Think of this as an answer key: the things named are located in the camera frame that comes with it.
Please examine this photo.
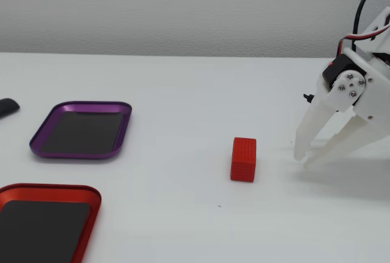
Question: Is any purple metal tray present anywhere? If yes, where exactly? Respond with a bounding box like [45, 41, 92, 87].
[29, 100, 133, 160]

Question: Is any red metal tray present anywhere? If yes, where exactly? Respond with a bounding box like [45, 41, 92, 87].
[0, 183, 102, 263]

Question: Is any black cable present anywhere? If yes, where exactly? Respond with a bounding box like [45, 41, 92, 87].
[355, 0, 390, 44]

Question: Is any black rounded object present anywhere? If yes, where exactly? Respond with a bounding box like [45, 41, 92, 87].
[0, 98, 21, 120]

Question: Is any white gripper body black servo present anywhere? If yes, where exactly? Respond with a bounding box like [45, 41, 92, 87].
[322, 46, 390, 123]

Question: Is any red textured block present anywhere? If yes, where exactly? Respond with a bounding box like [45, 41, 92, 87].
[230, 136, 257, 183]

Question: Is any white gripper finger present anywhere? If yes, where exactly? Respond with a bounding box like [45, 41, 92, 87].
[303, 107, 374, 170]
[293, 70, 366, 161]

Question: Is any red white black servo wire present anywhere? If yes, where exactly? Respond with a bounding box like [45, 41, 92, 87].
[337, 22, 390, 60]

